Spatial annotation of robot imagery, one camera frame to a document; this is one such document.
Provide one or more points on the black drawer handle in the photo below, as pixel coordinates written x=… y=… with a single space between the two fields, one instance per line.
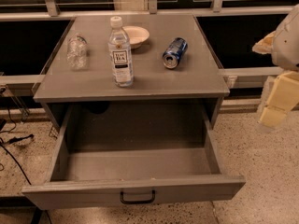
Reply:
x=137 y=198

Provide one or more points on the metal window railing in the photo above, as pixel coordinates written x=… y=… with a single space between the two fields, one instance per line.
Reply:
x=13 y=9

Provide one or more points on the grey cabinet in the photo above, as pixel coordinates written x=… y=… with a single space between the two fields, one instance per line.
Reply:
x=196 y=76

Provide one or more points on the grey open top drawer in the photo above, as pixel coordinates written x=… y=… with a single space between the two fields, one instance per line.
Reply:
x=169 y=148

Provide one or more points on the blue soda can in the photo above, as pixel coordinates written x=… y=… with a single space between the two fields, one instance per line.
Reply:
x=174 y=52

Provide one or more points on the crushed clear plastic bottle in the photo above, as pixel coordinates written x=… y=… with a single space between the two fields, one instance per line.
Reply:
x=77 y=50

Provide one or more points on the clear tea bottle white cap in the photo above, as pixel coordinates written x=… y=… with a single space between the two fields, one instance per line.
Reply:
x=120 y=53

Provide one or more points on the white paper bowl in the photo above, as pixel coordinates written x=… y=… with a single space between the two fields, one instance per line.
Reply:
x=137 y=35

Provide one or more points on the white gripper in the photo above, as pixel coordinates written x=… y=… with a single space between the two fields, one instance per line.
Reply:
x=288 y=46

